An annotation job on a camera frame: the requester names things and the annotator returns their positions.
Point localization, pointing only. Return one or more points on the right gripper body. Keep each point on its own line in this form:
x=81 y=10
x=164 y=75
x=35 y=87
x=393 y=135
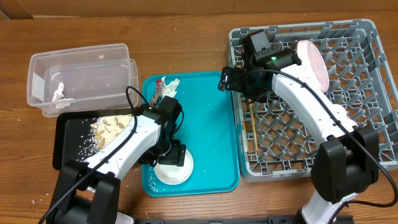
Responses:
x=244 y=83

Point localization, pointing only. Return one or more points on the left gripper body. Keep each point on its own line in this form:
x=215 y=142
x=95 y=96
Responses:
x=165 y=152

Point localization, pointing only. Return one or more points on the small white bowl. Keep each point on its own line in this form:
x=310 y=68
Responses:
x=174 y=175

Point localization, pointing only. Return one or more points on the red snack wrapper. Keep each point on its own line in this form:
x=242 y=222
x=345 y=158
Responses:
x=158 y=93

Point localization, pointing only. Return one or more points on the large white plate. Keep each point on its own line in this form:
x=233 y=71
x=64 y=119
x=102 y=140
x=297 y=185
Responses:
x=311 y=57

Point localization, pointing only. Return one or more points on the white paper cup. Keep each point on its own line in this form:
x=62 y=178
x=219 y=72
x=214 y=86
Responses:
x=339 y=111

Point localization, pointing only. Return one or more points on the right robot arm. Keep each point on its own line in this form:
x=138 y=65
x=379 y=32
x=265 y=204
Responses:
x=347 y=159

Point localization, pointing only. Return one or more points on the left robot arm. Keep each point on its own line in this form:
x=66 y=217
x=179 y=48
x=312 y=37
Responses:
x=88 y=191

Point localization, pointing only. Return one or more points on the grey dishwasher rack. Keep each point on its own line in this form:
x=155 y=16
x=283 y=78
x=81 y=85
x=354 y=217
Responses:
x=360 y=81

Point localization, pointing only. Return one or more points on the wooden chopstick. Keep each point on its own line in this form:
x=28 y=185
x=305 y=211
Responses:
x=253 y=126

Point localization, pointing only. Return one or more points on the teal plastic tray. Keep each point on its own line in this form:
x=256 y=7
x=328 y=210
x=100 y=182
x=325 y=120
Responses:
x=208 y=131

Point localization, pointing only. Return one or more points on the crumpled white napkin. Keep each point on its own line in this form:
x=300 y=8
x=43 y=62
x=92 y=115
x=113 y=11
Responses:
x=170 y=89

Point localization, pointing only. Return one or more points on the rice and peanuts pile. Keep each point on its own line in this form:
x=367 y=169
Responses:
x=101 y=132

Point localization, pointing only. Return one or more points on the black tray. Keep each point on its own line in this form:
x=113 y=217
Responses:
x=74 y=136

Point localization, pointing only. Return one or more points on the clear plastic bin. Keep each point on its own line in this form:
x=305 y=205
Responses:
x=95 y=76

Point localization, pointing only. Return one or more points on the crumpled tissue in bin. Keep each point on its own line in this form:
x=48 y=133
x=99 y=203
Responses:
x=59 y=98

